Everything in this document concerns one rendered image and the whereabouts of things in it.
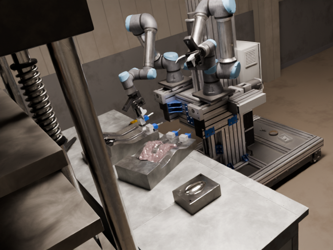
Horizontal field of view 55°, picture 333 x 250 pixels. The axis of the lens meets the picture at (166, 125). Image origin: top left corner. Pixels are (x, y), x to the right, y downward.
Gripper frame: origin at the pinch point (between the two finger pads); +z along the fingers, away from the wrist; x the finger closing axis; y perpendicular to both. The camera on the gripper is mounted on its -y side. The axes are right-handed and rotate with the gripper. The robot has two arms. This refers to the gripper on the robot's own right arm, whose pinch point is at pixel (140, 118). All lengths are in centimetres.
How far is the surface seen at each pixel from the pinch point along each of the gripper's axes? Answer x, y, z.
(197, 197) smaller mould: -90, -27, 17
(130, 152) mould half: -16.6, -23.8, 10.5
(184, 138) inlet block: -39.7, 6.1, 13.3
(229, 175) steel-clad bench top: -81, 1, 26
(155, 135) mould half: -16.8, -1.8, 11.0
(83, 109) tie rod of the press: -135, -66, -61
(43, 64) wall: 153, -12, -51
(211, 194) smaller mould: -91, -19, 20
